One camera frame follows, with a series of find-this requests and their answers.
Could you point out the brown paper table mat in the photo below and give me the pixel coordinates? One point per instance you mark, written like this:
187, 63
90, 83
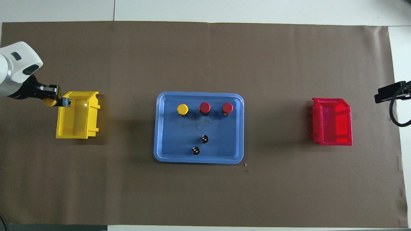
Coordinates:
205, 48

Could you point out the small black cylinder capacitor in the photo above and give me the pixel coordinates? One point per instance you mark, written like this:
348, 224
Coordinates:
204, 139
195, 150

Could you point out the yellow push button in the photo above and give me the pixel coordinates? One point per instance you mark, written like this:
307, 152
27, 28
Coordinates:
182, 109
49, 102

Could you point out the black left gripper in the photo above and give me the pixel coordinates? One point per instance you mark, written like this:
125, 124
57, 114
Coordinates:
30, 91

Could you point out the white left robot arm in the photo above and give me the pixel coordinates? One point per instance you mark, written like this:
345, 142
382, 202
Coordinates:
13, 70

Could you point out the yellow plastic bin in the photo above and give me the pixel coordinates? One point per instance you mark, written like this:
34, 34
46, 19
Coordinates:
77, 122

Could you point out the red push button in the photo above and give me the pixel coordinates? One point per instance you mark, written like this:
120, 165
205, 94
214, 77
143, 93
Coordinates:
227, 108
204, 107

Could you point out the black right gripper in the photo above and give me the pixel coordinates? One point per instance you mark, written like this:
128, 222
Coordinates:
406, 89

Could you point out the red plastic bin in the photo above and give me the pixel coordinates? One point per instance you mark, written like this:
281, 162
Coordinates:
330, 125

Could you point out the blue plastic tray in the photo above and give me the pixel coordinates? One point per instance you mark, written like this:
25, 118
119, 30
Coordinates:
179, 138

